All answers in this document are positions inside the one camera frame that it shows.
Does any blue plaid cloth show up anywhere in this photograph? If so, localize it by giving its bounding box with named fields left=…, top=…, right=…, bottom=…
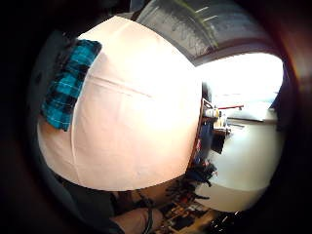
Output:
left=40, top=38, right=103, bottom=133

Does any white round table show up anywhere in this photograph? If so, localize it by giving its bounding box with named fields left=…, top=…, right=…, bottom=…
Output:
left=194, top=109, right=285, bottom=214

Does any wooden shelf with clutter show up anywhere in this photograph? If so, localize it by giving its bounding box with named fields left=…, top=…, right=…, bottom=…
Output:
left=187, top=97, right=232, bottom=183

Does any red bar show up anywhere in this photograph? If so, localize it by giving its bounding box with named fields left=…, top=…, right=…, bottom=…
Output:
left=217, top=104, right=245, bottom=111

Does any black cable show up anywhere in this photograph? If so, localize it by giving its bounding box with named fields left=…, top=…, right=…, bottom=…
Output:
left=139, top=194, right=156, bottom=234

